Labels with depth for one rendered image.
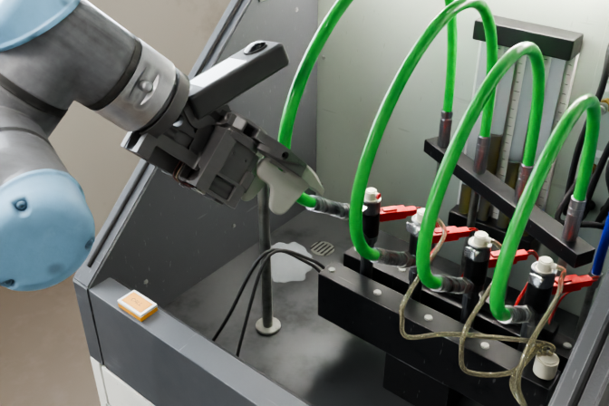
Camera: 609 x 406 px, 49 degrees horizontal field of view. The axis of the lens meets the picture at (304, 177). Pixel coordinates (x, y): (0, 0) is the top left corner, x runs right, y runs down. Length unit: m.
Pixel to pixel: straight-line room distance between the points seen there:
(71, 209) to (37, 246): 0.03
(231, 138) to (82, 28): 0.17
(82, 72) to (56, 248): 0.17
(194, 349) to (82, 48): 0.47
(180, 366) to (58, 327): 1.55
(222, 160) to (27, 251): 0.24
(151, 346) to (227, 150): 0.40
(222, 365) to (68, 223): 0.47
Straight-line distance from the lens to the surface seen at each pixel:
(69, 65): 0.56
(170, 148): 0.62
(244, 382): 0.86
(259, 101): 1.15
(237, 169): 0.65
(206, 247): 1.17
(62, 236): 0.45
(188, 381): 0.93
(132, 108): 0.58
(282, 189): 0.68
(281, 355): 1.05
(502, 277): 0.66
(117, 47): 0.57
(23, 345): 2.42
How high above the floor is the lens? 1.58
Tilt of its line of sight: 31 degrees down
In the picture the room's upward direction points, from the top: straight up
